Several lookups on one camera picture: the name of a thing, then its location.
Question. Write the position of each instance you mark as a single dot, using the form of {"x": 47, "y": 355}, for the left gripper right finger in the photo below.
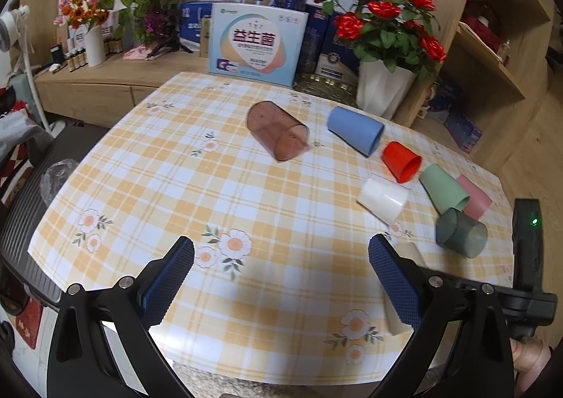
{"x": 480, "y": 360}

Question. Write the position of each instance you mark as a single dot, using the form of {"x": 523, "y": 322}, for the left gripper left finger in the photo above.
{"x": 81, "y": 362}

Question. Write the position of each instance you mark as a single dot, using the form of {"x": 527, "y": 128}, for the beige speckled cup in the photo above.
{"x": 400, "y": 302}

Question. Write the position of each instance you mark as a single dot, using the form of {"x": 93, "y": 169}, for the teal transparent cup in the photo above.
{"x": 459, "y": 233}

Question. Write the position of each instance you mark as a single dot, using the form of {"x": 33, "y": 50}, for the pink cup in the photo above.
{"x": 479, "y": 201}

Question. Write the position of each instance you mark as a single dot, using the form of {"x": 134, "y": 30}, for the green cup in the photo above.
{"x": 443, "y": 190}

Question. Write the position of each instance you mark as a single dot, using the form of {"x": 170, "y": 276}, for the white cup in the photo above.
{"x": 384, "y": 199}

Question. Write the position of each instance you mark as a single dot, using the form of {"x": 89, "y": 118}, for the red cup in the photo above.
{"x": 402, "y": 162}

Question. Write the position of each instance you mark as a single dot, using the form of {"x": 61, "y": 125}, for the blue cup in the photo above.
{"x": 361, "y": 132}

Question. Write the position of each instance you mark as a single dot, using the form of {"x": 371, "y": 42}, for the brown transparent cup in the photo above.
{"x": 280, "y": 133}

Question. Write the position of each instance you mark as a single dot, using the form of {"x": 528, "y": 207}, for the person's right hand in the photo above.
{"x": 530, "y": 356}

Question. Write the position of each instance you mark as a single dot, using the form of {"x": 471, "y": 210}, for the purple small box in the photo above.
{"x": 463, "y": 131}

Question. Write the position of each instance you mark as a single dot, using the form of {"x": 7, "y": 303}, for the glass perfume bottle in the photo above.
{"x": 504, "y": 52}

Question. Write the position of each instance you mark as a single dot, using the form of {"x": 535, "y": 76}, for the yellow plaid tablecloth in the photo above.
{"x": 281, "y": 290}

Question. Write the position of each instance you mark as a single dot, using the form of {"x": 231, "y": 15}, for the wooden low cabinet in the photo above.
{"x": 103, "y": 94}

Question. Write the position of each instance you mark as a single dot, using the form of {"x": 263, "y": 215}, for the wooden shelf unit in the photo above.
{"x": 500, "y": 98}

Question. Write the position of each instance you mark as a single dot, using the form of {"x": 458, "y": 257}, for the red basket on shelf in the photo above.
{"x": 482, "y": 20}

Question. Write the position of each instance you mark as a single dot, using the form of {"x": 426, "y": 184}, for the red rose plant white pot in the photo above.
{"x": 394, "y": 43}

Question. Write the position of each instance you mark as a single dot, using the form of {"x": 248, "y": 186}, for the white cylindrical vase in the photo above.
{"x": 94, "y": 46}

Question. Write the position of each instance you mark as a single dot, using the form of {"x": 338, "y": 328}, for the light blue probiotic box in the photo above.
{"x": 254, "y": 42}

